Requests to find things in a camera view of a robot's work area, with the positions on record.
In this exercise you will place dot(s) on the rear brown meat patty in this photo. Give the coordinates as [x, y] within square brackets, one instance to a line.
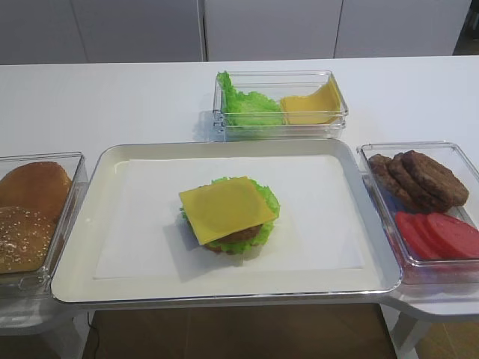
[379, 167]

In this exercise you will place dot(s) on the top brown meat patty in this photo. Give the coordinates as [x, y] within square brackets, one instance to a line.
[435, 178]

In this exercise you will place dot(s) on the red tomato slice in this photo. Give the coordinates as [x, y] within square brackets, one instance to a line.
[456, 237]
[417, 248]
[428, 238]

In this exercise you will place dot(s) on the clear bin lettuce and cheese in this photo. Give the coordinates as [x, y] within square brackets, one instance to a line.
[277, 85]

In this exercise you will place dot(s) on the front red tomato slice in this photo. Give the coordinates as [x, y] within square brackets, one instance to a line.
[456, 237]

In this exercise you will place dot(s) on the yellow cheese slice on burger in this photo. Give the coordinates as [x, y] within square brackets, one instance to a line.
[224, 209]

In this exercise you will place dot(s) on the yellow cheese slices in bin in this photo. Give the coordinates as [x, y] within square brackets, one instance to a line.
[320, 107]

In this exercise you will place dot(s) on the white paper sheet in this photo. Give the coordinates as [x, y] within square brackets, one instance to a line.
[318, 227]

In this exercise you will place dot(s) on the bottom bun on tray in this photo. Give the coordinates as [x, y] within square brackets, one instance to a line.
[219, 250]

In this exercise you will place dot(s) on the green lettuce in bin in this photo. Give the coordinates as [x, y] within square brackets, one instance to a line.
[247, 109]

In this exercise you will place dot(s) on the brown meat patty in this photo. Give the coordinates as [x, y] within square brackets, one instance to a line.
[435, 178]
[379, 167]
[419, 196]

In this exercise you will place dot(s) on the green lettuce leaf on burger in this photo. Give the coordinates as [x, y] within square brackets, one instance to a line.
[267, 194]

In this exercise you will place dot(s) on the middle red tomato slice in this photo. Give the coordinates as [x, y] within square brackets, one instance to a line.
[428, 238]

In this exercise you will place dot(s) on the middle brown meat patty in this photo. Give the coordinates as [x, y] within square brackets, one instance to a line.
[419, 196]

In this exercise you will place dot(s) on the white serving tray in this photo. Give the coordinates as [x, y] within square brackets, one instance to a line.
[75, 280]

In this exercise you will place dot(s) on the left red tomato slice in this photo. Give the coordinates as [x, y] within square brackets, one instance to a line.
[417, 248]

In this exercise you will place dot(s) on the sesame top bun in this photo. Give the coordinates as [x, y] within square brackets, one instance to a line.
[25, 239]

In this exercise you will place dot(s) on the clear bin with buns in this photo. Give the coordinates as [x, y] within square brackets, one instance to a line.
[36, 283]

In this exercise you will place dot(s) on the plain brown bun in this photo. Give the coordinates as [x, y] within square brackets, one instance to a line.
[39, 186]

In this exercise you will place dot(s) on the brown patty on burger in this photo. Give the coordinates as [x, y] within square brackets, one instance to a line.
[241, 236]

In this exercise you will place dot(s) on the clear bin patties and tomato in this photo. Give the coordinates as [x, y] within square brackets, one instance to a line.
[452, 269]

